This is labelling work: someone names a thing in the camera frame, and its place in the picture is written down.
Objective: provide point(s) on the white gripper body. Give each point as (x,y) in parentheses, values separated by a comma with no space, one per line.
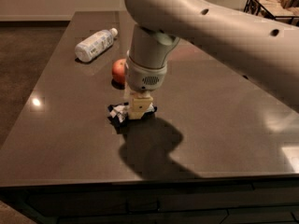
(144,76)

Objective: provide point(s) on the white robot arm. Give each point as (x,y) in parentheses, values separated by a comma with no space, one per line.
(265,51)

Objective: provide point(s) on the red apple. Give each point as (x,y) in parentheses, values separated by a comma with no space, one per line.
(118,71)

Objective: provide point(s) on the white plastic bottle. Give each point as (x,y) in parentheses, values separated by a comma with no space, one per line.
(94,45)

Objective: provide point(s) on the paper packets in basket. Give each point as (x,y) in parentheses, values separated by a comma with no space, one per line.
(278,3)

